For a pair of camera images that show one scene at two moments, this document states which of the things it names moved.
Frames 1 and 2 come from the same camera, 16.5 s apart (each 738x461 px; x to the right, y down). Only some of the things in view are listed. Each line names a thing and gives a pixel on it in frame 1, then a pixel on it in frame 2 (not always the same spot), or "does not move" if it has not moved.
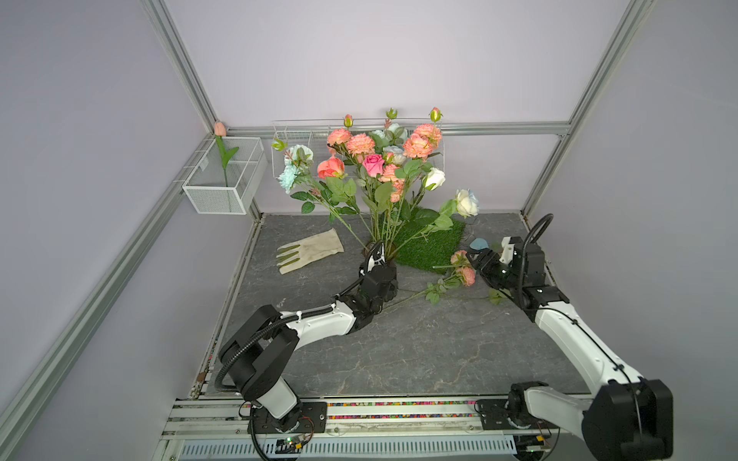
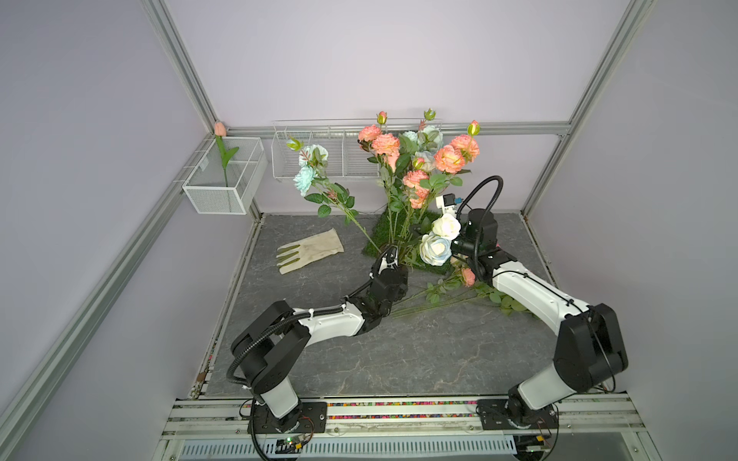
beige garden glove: (295, 256) does not move
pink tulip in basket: (220, 130) does not move
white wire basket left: (246, 176) does not move
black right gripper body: (500, 276) -> (461, 248)
